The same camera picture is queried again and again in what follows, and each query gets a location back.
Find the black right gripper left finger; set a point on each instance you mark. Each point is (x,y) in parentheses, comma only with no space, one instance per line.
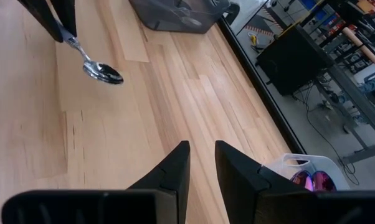
(172,180)

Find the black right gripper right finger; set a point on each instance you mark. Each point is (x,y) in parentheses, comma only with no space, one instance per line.
(237,177)

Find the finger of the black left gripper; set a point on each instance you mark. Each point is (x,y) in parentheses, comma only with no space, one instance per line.
(42,15)
(66,15)

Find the clear plastic bin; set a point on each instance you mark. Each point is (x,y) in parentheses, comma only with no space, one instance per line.
(330,165)

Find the dark grey translucent bin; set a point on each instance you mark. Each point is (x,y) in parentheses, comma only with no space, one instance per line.
(162,15)

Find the black equipment case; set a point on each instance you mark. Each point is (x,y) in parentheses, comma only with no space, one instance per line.
(290,59)

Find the grey metal table wood top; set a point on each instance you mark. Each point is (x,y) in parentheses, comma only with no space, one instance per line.
(355,93)

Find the black mat hazard stripe edge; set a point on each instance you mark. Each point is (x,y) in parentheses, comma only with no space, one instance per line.
(257,30)

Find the blue storage bins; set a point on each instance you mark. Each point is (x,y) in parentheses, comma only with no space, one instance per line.
(321,14)

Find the black aluminium table frame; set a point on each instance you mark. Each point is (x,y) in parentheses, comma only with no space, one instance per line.
(262,90)

